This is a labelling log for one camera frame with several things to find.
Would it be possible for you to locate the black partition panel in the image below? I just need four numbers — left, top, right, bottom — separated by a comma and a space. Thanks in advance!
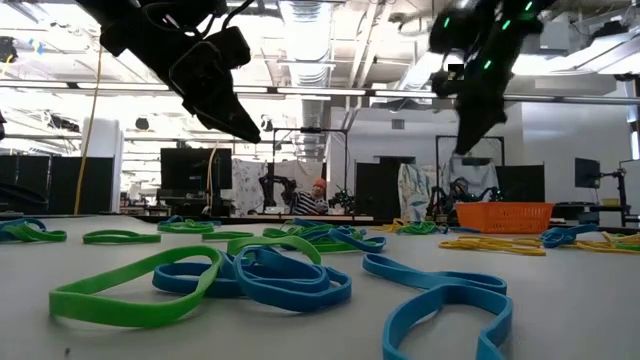
355, 156, 401, 221
0, 154, 51, 216
494, 164, 546, 204
49, 156, 115, 217

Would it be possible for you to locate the yellow hanging cable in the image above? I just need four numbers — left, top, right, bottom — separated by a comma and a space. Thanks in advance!
205, 142, 221, 209

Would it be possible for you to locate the yellow power cable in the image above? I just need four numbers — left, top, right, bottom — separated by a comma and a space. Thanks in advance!
72, 47, 104, 217

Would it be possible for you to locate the person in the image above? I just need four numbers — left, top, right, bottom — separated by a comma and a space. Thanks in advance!
292, 177, 330, 216
447, 179, 474, 211

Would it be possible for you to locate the black metal station frame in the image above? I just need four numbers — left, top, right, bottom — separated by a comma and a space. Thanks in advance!
271, 127, 350, 216
434, 133, 506, 201

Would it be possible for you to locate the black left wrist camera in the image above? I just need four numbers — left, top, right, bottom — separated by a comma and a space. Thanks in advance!
206, 24, 252, 70

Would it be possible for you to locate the black computer monitor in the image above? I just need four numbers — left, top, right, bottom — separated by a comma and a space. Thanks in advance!
159, 147, 234, 199

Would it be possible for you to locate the white panel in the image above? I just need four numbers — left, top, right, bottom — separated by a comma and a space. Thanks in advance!
619, 158, 640, 201

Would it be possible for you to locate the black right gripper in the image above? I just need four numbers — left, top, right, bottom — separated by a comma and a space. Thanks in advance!
434, 44, 516, 154

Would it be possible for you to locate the long ceiling light strip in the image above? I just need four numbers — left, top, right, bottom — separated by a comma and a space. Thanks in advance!
0, 79, 640, 106

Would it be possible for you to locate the patterned white cloth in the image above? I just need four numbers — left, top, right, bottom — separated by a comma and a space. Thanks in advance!
397, 163, 449, 221
232, 158, 270, 217

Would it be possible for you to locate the orange plastic basket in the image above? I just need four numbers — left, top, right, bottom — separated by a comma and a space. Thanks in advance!
454, 201, 555, 235

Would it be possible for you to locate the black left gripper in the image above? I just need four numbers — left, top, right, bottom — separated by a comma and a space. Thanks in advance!
99, 0, 262, 145

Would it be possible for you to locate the cluttered background desk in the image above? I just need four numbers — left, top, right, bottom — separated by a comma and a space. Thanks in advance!
119, 192, 236, 219

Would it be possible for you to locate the dark background desk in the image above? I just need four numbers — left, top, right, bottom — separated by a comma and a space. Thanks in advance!
549, 201, 626, 226

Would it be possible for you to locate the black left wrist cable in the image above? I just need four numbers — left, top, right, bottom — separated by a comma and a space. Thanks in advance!
219, 0, 256, 31

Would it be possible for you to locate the small monitor on arm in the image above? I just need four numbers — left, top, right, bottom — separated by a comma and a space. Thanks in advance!
573, 157, 602, 190

